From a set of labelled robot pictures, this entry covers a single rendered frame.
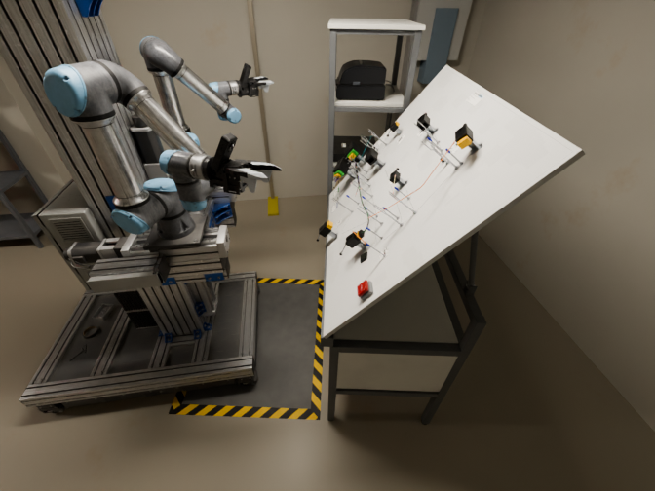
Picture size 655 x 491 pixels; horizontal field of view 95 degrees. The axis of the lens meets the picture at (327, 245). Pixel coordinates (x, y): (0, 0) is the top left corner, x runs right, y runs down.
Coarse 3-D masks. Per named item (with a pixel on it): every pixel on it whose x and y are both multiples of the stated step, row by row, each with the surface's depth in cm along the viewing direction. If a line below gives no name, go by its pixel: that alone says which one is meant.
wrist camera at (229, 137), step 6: (222, 138) 80; (228, 138) 80; (234, 138) 82; (222, 144) 81; (228, 144) 80; (234, 144) 83; (216, 150) 82; (222, 150) 81; (228, 150) 83; (216, 156) 83; (222, 156) 82; (228, 156) 86; (216, 162) 84; (216, 168) 85
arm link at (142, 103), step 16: (112, 64) 88; (128, 80) 91; (128, 96) 92; (144, 96) 94; (144, 112) 95; (160, 112) 96; (160, 128) 97; (176, 128) 99; (176, 144) 99; (192, 144) 101
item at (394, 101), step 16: (336, 32) 159; (352, 32) 159; (368, 32) 159; (384, 32) 158; (400, 32) 158; (416, 32) 158; (400, 48) 208; (416, 48) 162; (384, 96) 196; (400, 96) 196; (384, 112) 184; (400, 112) 183
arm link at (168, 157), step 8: (168, 152) 89; (176, 152) 89; (184, 152) 89; (160, 160) 89; (168, 160) 88; (176, 160) 87; (184, 160) 87; (168, 168) 89; (176, 168) 88; (184, 168) 87; (176, 176) 90; (184, 176) 90
